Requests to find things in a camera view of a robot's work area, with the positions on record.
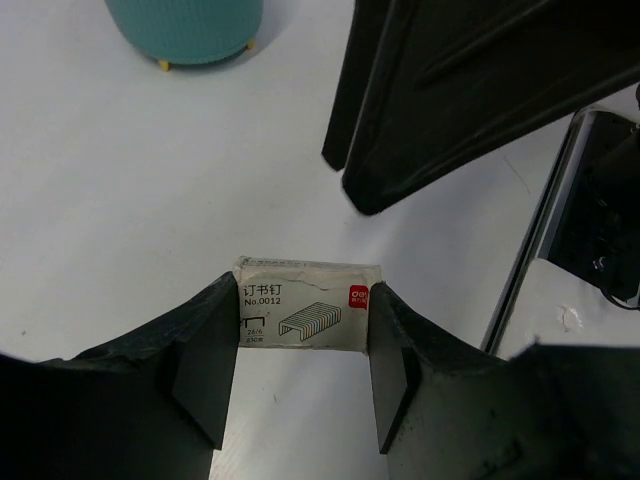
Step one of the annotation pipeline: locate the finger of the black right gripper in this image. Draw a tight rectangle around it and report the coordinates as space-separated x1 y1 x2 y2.
342 1 639 216
322 1 415 171

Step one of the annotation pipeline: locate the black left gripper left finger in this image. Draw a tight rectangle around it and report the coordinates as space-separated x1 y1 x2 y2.
1 273 239 479

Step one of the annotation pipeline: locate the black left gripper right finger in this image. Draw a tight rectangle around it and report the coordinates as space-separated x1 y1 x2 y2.
368 283 639 479

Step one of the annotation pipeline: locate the white staples box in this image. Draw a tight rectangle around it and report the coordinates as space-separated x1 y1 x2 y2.
232 257 382 353

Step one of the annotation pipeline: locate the teal round organizer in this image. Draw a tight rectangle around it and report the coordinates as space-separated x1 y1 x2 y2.
105 0 286 71

